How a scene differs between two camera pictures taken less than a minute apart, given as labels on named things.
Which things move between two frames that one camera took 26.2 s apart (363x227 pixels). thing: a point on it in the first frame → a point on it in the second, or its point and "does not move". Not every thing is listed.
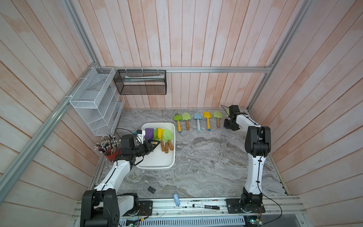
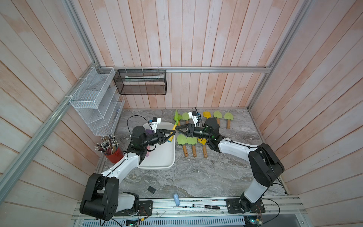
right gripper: (225, 125) → (190, 128)
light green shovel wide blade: (167, 136) → (182, 139)
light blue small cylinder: (177, 199) does not move
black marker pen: (199, 205) does not move
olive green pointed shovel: (186, 117) does not move
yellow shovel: (207, 114) does not move
